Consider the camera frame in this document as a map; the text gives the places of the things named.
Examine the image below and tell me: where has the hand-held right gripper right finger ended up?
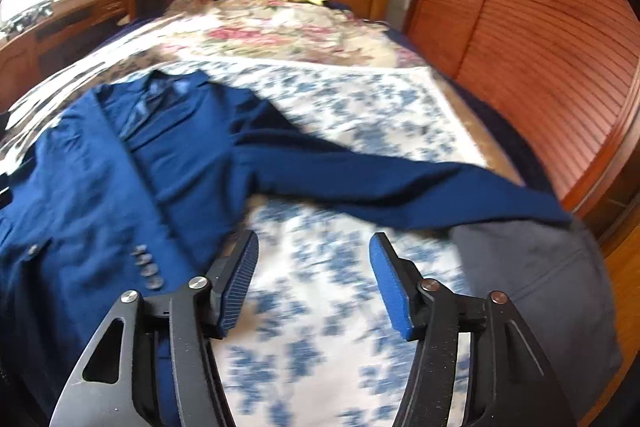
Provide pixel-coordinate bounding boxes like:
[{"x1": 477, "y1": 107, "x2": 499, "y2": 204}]
[{"x1": 369, "y1": 232, "x2": 593, "y2": 427}]

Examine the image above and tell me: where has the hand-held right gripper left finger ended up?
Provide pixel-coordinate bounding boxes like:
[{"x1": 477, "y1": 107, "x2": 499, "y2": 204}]
[{"x1": 50, "y1": 229, "x2": 260, "y2": 427}]

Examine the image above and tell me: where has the blue suit jacket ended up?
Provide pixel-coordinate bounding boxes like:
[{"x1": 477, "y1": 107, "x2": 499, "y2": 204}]
[{"x1": 0, "y1": 69, "x2": 573, "y2": 427}]

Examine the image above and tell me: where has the dark grey cloth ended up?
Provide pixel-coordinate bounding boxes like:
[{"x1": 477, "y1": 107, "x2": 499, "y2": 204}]
[{"x1": 450, "y1": 217, "x2": 623, "y2": 413}]

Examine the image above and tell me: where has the wooden louvered wardrobe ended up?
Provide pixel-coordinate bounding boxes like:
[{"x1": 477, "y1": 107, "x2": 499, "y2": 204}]
[{"x1": 402, "y1": 0, "x2": 640, "y2": 248}]

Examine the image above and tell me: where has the pink floral quilt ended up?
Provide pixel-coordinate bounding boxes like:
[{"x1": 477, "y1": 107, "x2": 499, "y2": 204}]
[{"x1": 60, "y1": 0, "x2": 431, "y2": 72}]

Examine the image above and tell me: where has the wooden desk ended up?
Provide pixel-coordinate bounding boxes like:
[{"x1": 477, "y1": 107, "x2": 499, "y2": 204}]
[{"x1": 0, "y1": 0, "x2": 136, "y2": 82}]

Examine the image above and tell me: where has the white blue floral blanket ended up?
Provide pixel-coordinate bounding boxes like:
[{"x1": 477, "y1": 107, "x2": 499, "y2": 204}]
[{"x1": 0, "y1": 57, "x2": 501, "y2": 427}]

